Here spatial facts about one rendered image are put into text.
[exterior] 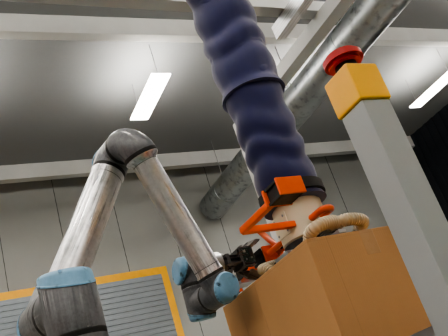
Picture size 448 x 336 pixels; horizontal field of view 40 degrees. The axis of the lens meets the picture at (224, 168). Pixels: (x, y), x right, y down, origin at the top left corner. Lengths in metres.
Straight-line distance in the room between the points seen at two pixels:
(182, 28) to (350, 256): 7.70
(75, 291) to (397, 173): 0.95
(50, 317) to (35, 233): 10.38
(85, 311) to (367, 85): 0.94
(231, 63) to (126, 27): 6.73
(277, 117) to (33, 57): 7.47
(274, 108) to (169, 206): 0.51
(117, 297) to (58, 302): 10.09
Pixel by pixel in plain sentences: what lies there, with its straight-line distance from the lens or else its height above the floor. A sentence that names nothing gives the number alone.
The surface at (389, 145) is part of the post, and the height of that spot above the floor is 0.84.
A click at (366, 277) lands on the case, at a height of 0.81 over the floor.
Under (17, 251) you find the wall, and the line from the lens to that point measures 11.87.
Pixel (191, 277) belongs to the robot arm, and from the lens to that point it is 2.07.
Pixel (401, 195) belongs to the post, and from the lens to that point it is 0.97.
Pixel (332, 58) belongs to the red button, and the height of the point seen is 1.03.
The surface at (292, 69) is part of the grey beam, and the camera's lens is 5.23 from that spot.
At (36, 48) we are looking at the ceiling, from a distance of 9.25.
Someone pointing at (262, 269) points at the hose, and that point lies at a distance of 2.10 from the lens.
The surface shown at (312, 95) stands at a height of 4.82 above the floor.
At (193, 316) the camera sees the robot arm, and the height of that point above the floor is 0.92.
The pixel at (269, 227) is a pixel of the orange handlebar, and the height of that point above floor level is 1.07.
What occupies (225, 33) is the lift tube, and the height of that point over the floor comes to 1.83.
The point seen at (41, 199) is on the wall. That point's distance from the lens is 12.35.
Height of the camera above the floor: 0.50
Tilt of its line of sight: 24 degrees up
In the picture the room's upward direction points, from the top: 18 degrees counter-clockwise
